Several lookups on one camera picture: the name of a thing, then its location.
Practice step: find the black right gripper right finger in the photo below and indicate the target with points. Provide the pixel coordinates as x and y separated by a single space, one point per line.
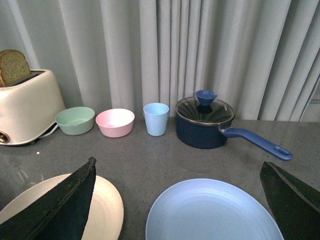
294 204

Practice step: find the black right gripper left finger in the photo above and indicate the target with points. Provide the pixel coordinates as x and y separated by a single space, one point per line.
60 214

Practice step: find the cream beige plate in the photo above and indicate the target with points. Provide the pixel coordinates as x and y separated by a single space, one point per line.
106 214

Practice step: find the light blue plate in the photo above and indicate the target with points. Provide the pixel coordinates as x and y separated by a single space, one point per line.
208 209

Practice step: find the green bowl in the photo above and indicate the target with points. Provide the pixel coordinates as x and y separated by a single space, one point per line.
76 120

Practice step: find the pink bowl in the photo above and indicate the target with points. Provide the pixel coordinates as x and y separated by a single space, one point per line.
115 123

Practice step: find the cream white toaster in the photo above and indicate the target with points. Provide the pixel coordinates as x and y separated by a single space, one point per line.
29 109

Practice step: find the dark blue saucepan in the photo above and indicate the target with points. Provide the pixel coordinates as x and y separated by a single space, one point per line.
215 136

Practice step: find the glass lid with blue knob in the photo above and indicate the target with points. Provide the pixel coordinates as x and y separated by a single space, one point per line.
204 109

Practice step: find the light blue cup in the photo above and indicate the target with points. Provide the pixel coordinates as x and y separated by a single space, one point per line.
156 117

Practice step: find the grey curtain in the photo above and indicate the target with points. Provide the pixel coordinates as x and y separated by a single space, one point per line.
260 56

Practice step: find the brown bread slice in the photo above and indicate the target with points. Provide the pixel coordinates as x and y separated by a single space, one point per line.
13 67

